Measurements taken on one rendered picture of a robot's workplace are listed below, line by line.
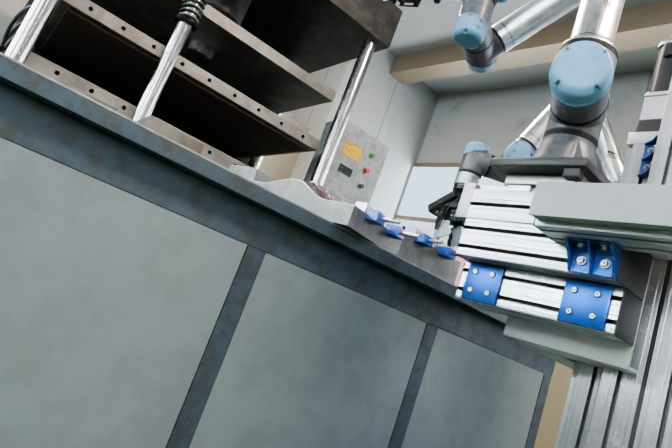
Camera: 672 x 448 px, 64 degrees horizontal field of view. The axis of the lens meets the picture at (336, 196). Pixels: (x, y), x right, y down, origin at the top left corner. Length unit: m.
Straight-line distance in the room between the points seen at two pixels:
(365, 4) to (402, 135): 2.92
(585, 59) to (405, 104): 4.22
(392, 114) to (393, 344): 3.82
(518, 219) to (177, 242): 0.73
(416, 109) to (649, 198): 4.56
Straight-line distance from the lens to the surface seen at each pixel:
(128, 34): 2.11
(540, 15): 1.49
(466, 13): 1.35
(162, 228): 1.21
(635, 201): 1.01
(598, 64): 1.20
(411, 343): 1.64
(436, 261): 1.68
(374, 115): 5.05
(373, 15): 2.53
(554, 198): 1.06
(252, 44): 2.31
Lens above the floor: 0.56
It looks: 13 degrees up
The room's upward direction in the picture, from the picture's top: 21 degrees clockwise
